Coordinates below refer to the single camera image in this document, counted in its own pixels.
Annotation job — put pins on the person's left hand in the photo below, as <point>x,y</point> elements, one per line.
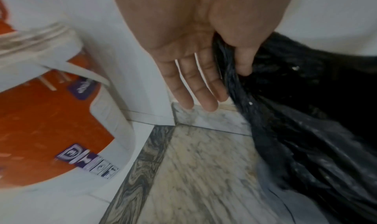
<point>182,25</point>

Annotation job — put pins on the black plastic garbage bag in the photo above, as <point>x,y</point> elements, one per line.
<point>306,125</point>

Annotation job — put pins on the white and orange plastic bucket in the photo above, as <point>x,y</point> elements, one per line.
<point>44,116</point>

